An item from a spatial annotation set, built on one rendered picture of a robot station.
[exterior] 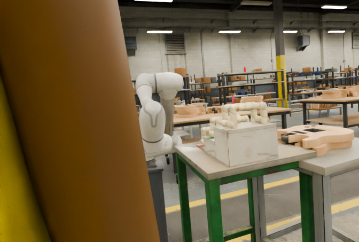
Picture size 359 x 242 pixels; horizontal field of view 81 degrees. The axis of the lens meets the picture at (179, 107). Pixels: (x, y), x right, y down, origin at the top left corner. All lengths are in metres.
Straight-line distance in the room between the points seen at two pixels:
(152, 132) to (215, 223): 0.51
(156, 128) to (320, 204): 0.89
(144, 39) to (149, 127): 11.77
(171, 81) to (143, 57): 10.95
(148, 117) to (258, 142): 0.54
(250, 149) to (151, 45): 11.72
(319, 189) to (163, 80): 1.04
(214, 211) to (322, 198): 0.54
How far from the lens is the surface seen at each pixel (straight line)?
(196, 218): 2.44
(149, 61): 12.36
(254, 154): 1.09
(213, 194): 1.03
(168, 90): 1.43
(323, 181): 1.27
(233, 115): 1.01
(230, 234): 1.87
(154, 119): 0.86
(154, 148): 0.97
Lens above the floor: 1.29
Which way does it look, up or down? 4 degrees down
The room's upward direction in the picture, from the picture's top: 5 degrees counter-clockwise
